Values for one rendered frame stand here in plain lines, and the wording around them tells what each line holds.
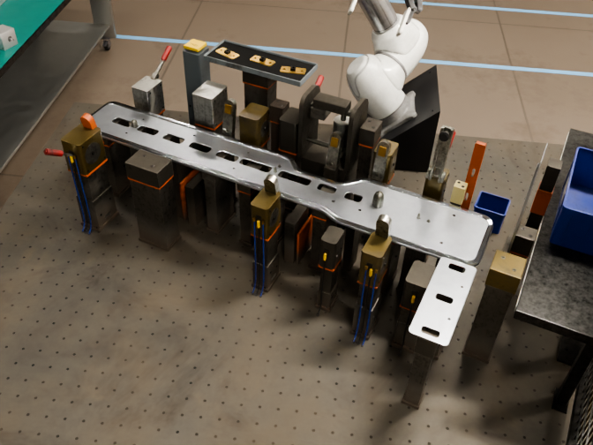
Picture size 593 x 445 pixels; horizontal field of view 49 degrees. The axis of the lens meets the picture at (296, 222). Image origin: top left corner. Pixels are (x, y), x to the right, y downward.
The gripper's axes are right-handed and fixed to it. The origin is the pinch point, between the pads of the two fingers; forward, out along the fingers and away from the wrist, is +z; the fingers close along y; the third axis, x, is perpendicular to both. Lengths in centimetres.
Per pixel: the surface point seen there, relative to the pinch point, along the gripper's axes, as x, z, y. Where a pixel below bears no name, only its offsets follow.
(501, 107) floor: -235, -76, -139
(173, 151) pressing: -54, 45, 37
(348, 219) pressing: -23, 47, -17
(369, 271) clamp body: -9, 60, -24
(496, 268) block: 5, 48, -51
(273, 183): -23, 46, 7
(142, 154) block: -48, 50, 45
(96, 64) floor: -308, -14, 119
